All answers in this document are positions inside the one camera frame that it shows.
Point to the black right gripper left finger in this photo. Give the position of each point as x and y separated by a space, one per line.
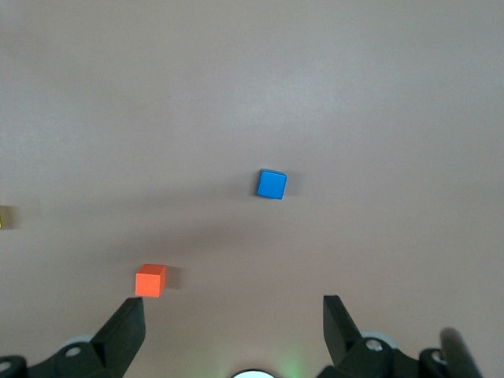
114 342

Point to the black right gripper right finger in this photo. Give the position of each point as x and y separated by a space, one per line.
342 346

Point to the yellow cube block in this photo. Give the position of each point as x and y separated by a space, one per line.
1 218

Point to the blue cube block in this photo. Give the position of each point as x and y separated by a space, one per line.
271 184

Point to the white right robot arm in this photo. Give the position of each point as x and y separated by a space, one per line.
252 374

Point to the orange cube block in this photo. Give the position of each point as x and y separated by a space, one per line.
149 280

